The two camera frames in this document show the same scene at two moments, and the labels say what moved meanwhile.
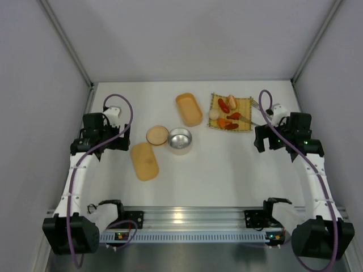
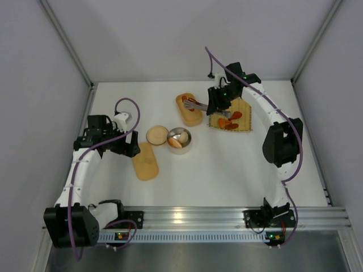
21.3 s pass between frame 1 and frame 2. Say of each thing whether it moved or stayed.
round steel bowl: stayed
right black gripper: moved
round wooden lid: stayed
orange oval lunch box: stayed
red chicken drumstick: stayed
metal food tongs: moved
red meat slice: stayed
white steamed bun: moved
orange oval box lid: stayed
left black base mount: stayed
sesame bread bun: moved
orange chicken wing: stayed
